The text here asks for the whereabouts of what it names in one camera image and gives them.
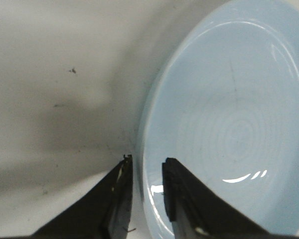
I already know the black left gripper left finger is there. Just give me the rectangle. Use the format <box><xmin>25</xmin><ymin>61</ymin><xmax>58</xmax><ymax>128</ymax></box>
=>
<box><xmin>31</xmin><ymin>155</ymin><xmax>133</xmax><ymax>239</ymax></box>

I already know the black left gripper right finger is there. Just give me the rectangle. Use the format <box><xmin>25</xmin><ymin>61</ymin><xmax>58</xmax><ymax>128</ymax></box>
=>
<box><xmin>161</xmin><ymin>156</ymin><xmax>285</xmax><ymax>239</ymax></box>

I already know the light blue round plate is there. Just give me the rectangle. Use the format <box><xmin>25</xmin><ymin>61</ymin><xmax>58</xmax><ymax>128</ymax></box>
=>
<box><xmin>138</xmin><ymin>0</ymin><xmax>299</xmax><ymax>239</ymax></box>

